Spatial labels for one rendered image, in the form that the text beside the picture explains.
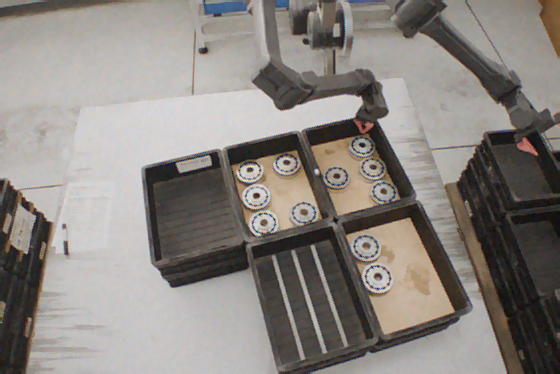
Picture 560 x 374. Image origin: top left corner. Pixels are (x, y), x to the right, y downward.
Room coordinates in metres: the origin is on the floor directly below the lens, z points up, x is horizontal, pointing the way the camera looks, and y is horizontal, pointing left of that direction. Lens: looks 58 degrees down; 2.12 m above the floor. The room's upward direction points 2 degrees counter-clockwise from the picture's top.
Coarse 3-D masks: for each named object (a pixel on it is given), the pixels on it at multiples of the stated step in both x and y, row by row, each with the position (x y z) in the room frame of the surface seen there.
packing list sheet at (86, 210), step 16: (80, 192) 0.92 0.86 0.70; (96, 192) 0.92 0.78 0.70; (112, 192) 0.91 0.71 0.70; (64, 208) 0.84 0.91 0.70; (80, 208) 0.84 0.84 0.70; (96, 208) 0.84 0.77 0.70; (80, 224) 0.77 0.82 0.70; (96, 224) 0.76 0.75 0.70; (80, 240) 0.69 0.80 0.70; (96, 240) 0.69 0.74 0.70
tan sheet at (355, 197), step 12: (324, 144) 1.01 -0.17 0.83; (336, 144) 1.01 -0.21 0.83; (348, 144) 1.01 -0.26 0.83; (324, 156) 0.96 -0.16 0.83; (336, 156) 0.95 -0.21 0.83; (348, 156) 0.95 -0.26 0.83; (324, 168) 0.90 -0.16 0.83; (348, 168) 0.90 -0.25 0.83; (360, 180) 0.84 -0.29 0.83; (348, 192) 0.79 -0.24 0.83; (360, 192) 0.79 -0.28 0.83; (336, 204) 0.74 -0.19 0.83; (348, 204) 0.74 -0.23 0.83; (360, 204) 0.74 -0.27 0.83; (372, 204) 0.73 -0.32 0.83
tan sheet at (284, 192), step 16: (256, 160) 0.95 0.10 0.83; (272, 160) 0.95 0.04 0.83; (272, 176) 0.87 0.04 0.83; (304, 176) 0.87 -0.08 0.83; (240, 192) 0.81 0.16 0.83; (272, 192) 0.80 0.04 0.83; (288, 192) 0.80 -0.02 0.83; (304, 192) 0.80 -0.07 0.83; (272, 208) 0.73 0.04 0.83; (288, 208) 0.73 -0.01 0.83; (288, 224) 0.67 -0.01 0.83
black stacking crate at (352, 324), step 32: (256, 256) 0.55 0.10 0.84; (288, 256) 0.55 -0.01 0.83; (320, 256) 0.54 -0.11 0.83; (288, 288) 0.44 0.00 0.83; (320, 288) 0.43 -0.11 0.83; (352, 288) 0.41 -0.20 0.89; (288, 320) 0.33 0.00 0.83; (320, 320) 0.33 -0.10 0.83; (352, 320) 0.32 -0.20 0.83; (288, 352) 0.24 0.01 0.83; (320, 352) 0.23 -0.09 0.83; (352, 352) 0.23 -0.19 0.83
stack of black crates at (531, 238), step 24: (528, 216) 0.85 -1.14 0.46; (552, 216) 0.86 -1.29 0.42; (504, 240) 0.76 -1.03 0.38; (528, 240) 0.76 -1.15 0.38; (552, 240) 0.75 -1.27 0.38; (504, 264) 0.67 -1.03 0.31; (528, 264) 0.60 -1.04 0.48; (552, 264) 0.63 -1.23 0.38; (504, 288) 0.58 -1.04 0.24; (528, 288) 0.51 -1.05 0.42; (552, 288) 0.52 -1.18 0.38; (504, 312) 0.48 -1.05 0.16
